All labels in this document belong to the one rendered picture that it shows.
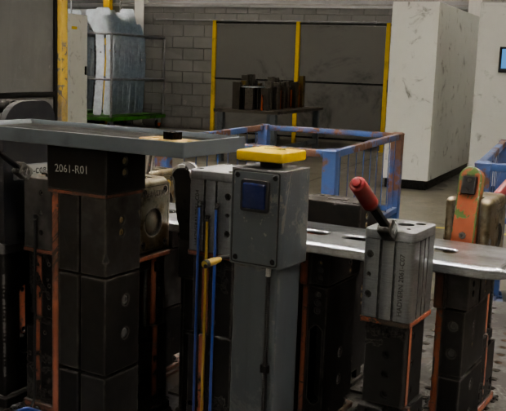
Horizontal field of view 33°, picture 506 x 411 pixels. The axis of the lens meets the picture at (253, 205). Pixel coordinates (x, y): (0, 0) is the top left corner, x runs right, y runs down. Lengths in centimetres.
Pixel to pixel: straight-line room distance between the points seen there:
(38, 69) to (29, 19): 30
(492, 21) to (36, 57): 540
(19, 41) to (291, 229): 414
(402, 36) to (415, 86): 56
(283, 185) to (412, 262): 21
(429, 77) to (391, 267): 823
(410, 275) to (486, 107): 819
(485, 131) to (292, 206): 831
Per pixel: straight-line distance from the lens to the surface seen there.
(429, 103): 927
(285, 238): 95
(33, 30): 513
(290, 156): 95
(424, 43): 929
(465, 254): 124
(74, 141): 105
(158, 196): 130
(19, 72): 503
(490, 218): 138
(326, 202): 147
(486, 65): 923
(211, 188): 116
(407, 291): 107
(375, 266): 107
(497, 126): 923
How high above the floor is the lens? 125
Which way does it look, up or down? 9 degrees down
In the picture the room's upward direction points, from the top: 2 degrees clockwise
